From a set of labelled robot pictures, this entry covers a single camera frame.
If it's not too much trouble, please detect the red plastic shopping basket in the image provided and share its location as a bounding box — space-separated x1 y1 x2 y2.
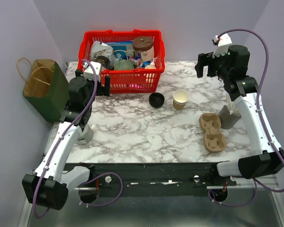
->
77 29 165 94

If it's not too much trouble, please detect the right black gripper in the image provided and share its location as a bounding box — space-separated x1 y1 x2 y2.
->
195 48 231 81

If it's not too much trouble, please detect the cork lid beige jar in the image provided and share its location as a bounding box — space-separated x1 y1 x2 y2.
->
133 36 154 62

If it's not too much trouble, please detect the silver snack bag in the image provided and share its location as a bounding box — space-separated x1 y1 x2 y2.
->
90 41 115 69

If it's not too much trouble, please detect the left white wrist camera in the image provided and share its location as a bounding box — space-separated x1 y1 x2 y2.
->
83 61 102 82

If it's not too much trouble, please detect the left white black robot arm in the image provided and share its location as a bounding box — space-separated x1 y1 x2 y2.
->
22 70 100 210

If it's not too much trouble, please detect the black label tub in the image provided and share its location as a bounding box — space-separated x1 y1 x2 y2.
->
93 56 110 70

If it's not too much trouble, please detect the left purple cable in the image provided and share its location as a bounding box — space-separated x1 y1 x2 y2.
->
32 59 124 218

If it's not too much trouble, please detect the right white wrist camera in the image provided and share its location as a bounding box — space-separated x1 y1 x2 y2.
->
213 33 232 58

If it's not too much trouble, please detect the green round sponge ball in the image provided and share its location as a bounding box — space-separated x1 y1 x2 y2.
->
114 59 134 70

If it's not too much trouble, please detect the aluminium frame rail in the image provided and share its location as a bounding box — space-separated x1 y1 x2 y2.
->
207 175 281 190

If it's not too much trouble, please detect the purple cable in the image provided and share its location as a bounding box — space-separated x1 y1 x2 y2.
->
32 59 124 218
208 28 284 207

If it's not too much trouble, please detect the blue box in basket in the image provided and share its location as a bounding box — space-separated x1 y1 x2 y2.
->
105 41 134 59

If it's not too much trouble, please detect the beige pump bottle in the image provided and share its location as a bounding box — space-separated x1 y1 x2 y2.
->
143 58 157 69

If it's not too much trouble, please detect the stack of black cup lids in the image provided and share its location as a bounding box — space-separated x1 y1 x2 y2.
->
149 92 165 108

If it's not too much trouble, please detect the grey holder cup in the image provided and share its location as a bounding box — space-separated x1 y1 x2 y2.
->
218 105 241 130

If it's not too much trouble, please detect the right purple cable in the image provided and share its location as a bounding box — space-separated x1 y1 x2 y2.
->
208 28 284 207

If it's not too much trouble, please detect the brown paper coffee cup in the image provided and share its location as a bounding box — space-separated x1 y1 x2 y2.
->
173 89 189 110

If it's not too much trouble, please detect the brown pulp cup carrier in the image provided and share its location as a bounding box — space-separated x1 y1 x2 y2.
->
199 113 227 153

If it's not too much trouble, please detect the red bull drink can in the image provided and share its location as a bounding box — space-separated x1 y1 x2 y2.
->
128 57 143 67

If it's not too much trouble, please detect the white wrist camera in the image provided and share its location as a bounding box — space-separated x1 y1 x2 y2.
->
83 61 102 82
213 33 232 58

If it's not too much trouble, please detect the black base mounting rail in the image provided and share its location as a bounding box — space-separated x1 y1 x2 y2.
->
64 163 236 200

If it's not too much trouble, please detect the grey cylinder under left arm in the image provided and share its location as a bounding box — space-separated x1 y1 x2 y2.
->
76 124 94 144

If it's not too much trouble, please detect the green kraft paper bag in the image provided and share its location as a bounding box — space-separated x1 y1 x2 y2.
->
16 57 69 123

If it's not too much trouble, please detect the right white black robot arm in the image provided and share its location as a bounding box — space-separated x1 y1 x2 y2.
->
195 45 284 185

